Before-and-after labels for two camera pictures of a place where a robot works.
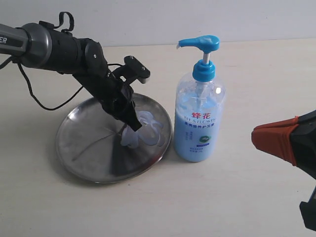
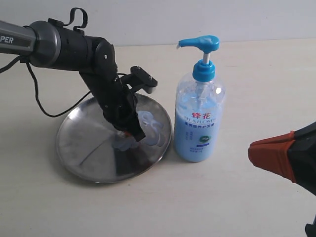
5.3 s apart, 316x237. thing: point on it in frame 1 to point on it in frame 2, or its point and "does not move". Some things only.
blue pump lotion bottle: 199,107 does not move
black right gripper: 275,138 to 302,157
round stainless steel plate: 89,144 does not move
